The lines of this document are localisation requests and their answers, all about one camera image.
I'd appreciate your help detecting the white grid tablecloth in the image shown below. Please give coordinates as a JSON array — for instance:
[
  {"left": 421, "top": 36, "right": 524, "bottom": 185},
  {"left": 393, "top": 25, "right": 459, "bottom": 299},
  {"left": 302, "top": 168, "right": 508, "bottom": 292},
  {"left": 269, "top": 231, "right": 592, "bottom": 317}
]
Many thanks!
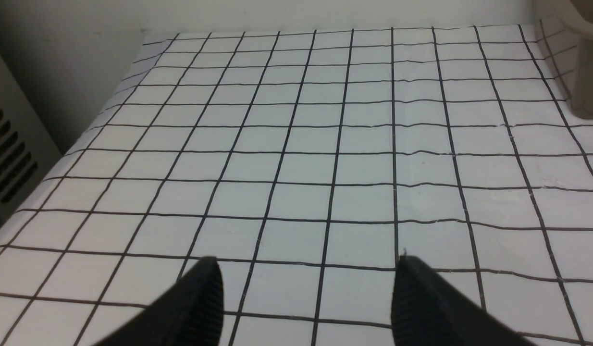
[{"left": 0, "top": 18, "right": 593, "bottom": 346}]

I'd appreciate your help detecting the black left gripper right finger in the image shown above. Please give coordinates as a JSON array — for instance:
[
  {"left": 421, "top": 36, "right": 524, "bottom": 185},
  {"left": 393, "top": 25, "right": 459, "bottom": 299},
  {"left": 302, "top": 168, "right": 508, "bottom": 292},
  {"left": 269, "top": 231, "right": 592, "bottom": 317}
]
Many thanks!
[{"left": 391, "top": 256, "right": 530, "bottom": 346}]

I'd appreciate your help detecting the grey vented appliance panel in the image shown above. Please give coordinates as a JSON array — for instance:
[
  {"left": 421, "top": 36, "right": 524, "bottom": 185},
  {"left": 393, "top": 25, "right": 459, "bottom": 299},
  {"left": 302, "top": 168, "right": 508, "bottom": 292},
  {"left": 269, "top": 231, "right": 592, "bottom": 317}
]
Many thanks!
[{"left": 0, "top": 55, "right": 61, "bottom": 225}]

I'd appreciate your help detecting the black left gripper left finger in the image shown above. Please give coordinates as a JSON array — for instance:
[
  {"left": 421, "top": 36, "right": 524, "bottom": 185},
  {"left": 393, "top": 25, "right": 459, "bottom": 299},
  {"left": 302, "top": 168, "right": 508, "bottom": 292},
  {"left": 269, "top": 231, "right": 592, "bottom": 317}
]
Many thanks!
[{"left": 97, "top": 257, "right": 224, "bottom": 346}]

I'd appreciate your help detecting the olive plastic bin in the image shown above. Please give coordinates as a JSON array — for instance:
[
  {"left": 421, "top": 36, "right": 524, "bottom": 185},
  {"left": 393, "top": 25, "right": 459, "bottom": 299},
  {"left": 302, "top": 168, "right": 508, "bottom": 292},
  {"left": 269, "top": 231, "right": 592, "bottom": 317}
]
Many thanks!
[{"left": 552, "top": 0, "right": 593, "bottom": 120}]

